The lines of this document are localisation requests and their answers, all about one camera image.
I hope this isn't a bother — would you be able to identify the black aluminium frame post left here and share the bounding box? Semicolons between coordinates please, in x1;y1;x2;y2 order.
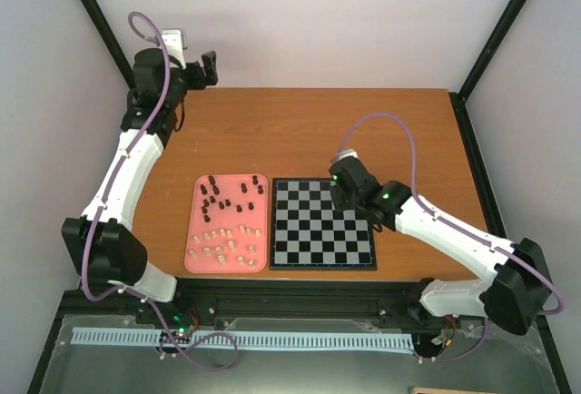
79;0;135;89

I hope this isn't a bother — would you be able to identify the black aluminium frame post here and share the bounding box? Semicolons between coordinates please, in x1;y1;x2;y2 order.
458;0;527;103
79;0;135;89

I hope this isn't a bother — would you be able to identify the black aluminium frame post right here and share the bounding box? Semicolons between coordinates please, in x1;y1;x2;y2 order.
458;0;527;103

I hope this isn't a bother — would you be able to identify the pink plastic tray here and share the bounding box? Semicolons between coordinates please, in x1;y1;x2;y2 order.
184;174;269;275

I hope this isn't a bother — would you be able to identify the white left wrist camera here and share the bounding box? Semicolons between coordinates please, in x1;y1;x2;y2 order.
162;28;187;70

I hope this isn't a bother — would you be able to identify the black side frame rail right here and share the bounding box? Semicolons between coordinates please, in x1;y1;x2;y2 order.
448;90;523;295

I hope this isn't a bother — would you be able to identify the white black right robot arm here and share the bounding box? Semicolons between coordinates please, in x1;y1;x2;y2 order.
330;150;553;335

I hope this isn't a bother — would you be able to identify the light blue slotted cable duct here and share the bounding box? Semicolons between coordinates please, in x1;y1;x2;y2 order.
70;327;413;354

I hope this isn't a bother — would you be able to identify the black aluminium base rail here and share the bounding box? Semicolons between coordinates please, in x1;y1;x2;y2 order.
58;278;541;334

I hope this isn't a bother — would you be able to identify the black white chessboard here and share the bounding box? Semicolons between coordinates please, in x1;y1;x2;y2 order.
270;178;377;271

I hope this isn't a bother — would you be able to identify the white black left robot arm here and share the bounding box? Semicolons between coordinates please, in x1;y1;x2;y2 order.
61;48;218;324

